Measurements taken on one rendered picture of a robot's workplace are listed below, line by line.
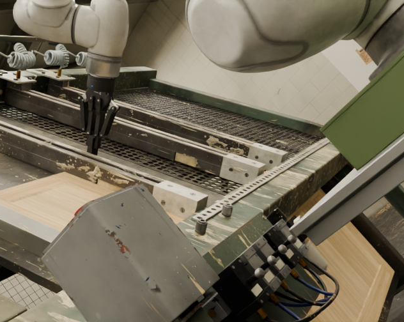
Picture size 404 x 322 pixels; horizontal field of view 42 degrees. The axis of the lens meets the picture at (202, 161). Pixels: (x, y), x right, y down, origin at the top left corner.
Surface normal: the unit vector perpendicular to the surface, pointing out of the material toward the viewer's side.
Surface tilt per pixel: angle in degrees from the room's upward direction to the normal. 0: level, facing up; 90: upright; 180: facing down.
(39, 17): 115
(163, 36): 90
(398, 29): 81
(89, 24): 104
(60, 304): 57
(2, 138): 90
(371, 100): 90
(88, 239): 90
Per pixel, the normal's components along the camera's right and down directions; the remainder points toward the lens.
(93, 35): -0.18, 0.32
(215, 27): -0.65, 0.50
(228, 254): 0.63, -0.64
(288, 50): 0.44, 0.76
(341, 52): -0.55, 0.29
